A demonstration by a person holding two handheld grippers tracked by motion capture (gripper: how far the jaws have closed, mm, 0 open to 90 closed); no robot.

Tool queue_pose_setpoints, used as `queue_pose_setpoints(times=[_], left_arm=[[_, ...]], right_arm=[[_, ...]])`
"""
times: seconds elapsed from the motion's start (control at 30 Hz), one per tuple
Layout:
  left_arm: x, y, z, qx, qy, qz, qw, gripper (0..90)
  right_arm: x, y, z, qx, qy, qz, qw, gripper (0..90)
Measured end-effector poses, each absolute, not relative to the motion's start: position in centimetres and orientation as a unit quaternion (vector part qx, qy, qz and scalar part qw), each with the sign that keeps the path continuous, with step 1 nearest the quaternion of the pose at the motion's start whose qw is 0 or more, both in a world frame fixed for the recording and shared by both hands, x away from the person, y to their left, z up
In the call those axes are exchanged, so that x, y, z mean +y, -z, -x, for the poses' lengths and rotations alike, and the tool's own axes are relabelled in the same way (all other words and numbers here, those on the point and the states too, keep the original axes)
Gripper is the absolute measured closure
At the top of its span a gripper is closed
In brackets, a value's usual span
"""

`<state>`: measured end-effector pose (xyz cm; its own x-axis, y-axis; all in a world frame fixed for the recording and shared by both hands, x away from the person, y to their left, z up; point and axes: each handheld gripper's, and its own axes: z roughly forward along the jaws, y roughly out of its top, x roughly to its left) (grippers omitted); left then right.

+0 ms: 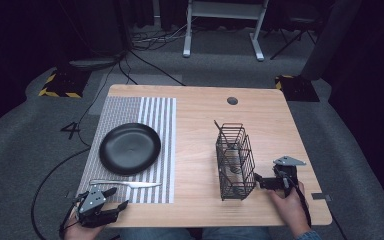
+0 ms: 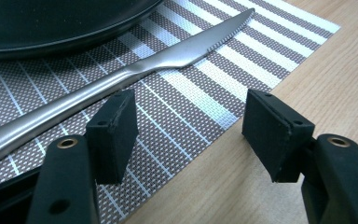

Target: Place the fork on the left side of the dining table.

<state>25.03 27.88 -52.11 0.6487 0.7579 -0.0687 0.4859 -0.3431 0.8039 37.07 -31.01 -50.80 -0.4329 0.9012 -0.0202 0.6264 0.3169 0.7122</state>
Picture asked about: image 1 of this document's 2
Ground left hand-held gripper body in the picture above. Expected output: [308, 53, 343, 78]
[73, 185, 119, 229]

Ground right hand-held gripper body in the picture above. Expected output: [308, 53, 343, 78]
[272, 155, 307, 199]

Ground silver table knife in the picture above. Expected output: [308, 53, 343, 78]
[89, 179, 163, 190]

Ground black wire cutlery basket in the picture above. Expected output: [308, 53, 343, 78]
[215, 122, 257, 202]

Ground person's right hand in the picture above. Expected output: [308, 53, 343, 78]
[268, 181, 312, 236]

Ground person's left hand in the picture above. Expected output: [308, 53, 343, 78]
[63, 213, 106, 240]

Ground grey tape strip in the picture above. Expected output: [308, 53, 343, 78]
[311, 192, 333, 202]

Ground black round plate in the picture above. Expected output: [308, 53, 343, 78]
[98, 122, 162, 177]

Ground black yellow striped stand base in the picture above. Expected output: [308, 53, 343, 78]
[274, 74, 320, 103]
[38, 68, 92, 99]

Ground grey striped placemat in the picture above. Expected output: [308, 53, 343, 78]
[76, 96, 178, 205]

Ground black tripod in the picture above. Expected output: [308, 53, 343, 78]
[269, 18, 318, 61]

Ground grey upright column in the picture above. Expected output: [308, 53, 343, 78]
[300, 0, 363, 81]

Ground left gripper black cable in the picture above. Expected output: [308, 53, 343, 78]
[58, 199, 82, 240]

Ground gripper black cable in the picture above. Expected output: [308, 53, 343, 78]
[58, 199, 82, 240]
[279, 170, 313, 229]

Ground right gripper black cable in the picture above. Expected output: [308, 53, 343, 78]
[279, 170, 313, 229]

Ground thick black floor cable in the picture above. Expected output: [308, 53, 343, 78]
[30, 146, 92, 240]

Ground thin black floor cable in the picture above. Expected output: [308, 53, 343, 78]
[77, 58, 129, 148]

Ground bundle of floor cables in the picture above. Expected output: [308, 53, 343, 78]
[131, 18, 194, 52]

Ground white desk frame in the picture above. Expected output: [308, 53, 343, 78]
[182, 0, 270, 62]

